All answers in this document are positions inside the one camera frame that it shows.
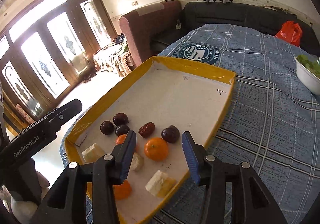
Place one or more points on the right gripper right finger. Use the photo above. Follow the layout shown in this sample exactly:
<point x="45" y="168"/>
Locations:
<point x="252" y="202"/>

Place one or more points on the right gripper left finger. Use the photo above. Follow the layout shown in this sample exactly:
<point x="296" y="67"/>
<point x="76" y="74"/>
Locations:
<point x="65" y="202"/>

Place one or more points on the orange mandarin with leaf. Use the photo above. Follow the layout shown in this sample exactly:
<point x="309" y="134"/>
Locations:
<point x="122" y="191"/>

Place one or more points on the dark purple plum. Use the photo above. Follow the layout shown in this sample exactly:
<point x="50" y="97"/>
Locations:
<point x="107" y="127"/>
<point x="121" y="130"/>
<point x="120" y="119"/>
<point x="170" y="134"/>

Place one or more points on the small cream pastry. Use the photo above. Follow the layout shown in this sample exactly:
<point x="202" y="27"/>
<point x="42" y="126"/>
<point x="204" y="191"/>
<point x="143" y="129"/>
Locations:
<point x="160" y="184"/>

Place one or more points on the red jujube date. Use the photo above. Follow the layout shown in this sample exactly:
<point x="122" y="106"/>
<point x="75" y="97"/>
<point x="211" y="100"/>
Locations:
<point x="147" y="129"/>

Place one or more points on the white gloved hand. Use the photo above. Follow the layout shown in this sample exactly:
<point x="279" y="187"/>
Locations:
<point x="23" y="211"/>

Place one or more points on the round cream pastry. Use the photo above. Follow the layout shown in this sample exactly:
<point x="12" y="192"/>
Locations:
<point x="137" y="162"/>

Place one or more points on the wooden glass door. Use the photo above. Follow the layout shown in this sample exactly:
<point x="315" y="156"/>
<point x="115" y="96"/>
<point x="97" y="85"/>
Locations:
<point x="48" y="48"/>

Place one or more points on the yellow rimmed white tray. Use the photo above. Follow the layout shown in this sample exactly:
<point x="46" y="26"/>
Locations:
<point x="190" y="95"/>

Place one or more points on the white bowl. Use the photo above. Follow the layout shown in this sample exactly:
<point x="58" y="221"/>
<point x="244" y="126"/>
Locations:
<point x="309" y="80"/>

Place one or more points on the patterned cloth covered bench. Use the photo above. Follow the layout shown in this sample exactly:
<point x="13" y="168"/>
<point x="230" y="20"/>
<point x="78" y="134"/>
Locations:
<point x="115" y="57"/>

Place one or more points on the green leafy vegetables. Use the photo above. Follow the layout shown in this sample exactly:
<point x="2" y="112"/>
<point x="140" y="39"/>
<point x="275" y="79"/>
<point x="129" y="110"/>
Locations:
<point x="312" y="66"/>

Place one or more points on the red plastic bag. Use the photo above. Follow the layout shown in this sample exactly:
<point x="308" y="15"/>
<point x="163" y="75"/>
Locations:
<point x="290" y="32"/>

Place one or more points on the maroon armchair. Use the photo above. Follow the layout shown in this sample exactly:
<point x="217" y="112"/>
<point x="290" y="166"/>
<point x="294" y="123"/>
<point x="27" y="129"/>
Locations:
<point x="141" y="24"/>

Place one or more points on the black sofa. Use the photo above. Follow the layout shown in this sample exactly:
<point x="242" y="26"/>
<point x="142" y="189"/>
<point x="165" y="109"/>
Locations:
<point x="264" y="20"/>

